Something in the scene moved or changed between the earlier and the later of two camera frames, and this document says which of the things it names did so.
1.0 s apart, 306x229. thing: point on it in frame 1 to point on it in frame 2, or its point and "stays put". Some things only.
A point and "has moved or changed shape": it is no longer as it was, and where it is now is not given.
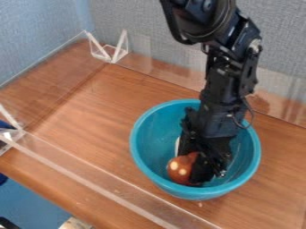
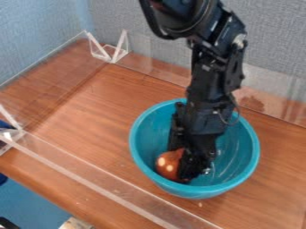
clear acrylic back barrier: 159,54 stays put
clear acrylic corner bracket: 110,54 stays put
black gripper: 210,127 to 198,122
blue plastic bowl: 154,139 stays put
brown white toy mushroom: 178,167 has moved or changed shape
